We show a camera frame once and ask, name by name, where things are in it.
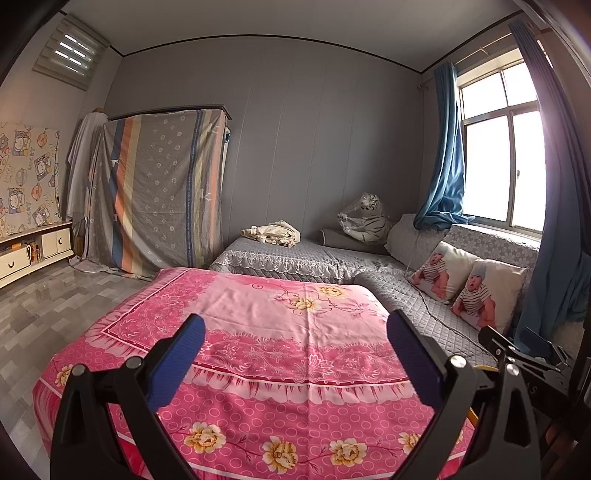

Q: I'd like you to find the pink floral blanket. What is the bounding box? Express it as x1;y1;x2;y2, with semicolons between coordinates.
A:
32;267;476;480

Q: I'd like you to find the striped grey sheet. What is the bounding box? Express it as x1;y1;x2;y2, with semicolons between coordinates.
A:
69;108;229;280

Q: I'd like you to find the thin cable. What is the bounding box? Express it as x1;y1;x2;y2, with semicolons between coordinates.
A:
406;272;490;356

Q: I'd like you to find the grey flower-print backrest cover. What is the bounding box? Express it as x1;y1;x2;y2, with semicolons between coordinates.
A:
443;225;541;278

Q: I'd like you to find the long blue curtain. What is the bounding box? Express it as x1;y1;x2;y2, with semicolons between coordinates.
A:
508;18;591;352

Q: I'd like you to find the white draped cloth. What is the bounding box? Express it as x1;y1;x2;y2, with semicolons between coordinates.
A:
67;110;109;259

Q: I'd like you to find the grey cushion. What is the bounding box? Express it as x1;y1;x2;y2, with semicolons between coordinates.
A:
385;213;446;271

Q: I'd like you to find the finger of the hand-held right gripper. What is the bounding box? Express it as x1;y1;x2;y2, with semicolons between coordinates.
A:
522;327;578;370
479;325;561;377

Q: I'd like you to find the grey lace-trimmed bed cover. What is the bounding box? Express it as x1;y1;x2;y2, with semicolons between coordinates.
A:
210;235;402;284

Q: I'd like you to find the grey bolster pillow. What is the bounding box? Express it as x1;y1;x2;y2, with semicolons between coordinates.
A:
318;227;389;254

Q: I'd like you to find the short blue curtain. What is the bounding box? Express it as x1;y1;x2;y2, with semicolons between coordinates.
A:
413;60;476;232

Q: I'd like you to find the white low cabinet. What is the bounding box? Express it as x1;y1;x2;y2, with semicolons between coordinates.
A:
0;220;75;289

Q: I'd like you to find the beige crumpled cloth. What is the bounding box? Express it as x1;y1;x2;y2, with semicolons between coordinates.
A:
240;220;303;248

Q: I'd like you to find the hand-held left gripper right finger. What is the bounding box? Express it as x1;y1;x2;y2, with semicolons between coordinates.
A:
387;309;541;480

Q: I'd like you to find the baby print pillow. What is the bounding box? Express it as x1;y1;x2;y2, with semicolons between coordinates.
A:
406;240;478;305
450;258;529;335

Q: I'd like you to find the window with zebra blind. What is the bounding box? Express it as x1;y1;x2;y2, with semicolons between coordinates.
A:
32;14;110;90

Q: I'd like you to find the plastic-wrapped tiger plush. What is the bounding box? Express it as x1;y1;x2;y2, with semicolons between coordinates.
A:
337;191;393;244

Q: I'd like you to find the cartoon printed wall cloth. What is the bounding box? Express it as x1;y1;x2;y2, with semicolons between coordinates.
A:
0;122;61;238

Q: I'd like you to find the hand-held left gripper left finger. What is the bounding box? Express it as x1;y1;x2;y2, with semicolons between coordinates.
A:
51;314;207;480

